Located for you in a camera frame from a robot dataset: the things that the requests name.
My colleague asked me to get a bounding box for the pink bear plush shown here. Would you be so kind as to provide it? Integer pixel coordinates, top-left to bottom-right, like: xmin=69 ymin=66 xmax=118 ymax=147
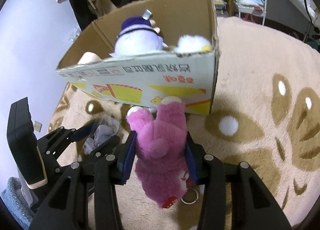
xmin=126 ymin=96 xmax=194 ymax=209

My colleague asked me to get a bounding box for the white pink marshmallow plush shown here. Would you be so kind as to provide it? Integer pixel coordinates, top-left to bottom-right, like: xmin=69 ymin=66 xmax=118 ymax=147
xmin=78 ymin=51 xmax=101 ymax=65

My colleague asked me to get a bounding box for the purple hat doll plush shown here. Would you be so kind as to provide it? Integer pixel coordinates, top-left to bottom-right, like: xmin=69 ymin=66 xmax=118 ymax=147
xmin=110 ymin=9 xmax=168 ymax=58

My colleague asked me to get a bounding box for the beige patterned carpet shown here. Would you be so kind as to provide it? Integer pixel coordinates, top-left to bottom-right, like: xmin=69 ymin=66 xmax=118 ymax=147
xmin=47 ymin=17 xmax=319 ymax=229

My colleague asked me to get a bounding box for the printed cardboard box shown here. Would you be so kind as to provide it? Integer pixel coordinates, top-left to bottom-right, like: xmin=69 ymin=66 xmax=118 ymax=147
xmin=56 ymin=0 xmax=220 ymax=115

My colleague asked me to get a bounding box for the white fluffy plush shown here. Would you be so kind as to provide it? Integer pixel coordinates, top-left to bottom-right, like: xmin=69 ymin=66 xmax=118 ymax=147
xmin=174 ymin=35 xmax=212 ymax=54

